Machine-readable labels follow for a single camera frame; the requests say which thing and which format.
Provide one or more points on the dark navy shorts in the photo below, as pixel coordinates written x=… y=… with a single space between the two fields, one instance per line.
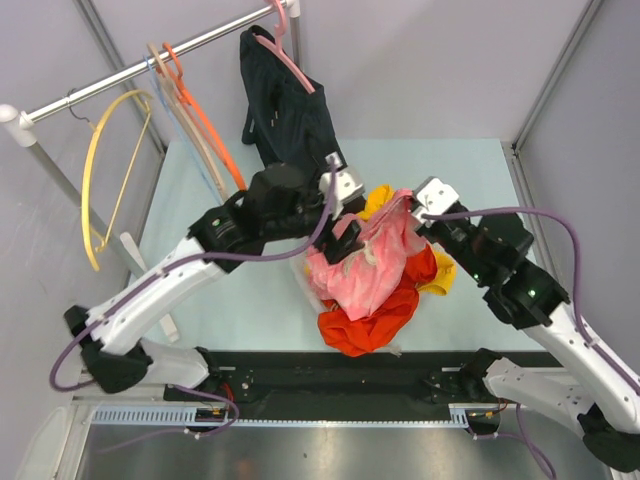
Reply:
x=284 y=122

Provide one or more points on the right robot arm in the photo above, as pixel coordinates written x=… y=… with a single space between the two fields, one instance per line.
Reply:
x=603 y=408

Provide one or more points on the yellow hanger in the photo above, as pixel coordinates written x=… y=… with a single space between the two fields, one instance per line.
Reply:
x=108 y=166

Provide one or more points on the orange hanger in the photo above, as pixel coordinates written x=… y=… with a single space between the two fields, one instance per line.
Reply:
x=218 y=147

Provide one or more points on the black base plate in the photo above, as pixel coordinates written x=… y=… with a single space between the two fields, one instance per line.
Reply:
x=290 y=386

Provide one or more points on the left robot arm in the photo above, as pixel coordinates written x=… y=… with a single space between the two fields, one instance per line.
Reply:
x=277 y=205

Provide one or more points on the orange shorts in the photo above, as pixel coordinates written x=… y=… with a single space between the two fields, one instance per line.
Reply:
x=355 y=338

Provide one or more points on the beige hanger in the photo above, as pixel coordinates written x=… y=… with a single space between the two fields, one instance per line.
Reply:
x=187 y=125

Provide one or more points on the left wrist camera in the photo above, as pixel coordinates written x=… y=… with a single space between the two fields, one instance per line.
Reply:
x=341 y=185

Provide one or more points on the pink patterned shorts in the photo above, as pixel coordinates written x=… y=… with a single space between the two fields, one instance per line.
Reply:
x=364 y=280

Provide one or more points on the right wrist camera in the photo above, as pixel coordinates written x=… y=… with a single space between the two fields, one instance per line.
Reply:
x=432 y=198

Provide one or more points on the metal clothes rail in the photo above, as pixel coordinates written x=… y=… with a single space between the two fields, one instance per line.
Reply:
x=14 y=120

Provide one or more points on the blue wire hanger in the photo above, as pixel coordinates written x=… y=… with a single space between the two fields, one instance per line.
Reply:
x=175 y=120

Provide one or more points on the yellow shorts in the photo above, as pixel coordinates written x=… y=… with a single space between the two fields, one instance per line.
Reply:
x=445 y=275

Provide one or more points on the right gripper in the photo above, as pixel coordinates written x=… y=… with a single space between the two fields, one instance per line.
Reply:
x=427 y=230

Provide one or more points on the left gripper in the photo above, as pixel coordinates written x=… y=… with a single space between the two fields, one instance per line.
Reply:
x=334 y=248

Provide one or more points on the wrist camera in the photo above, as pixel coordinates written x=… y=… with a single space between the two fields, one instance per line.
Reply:
x=432 y=198
x=341 y=185

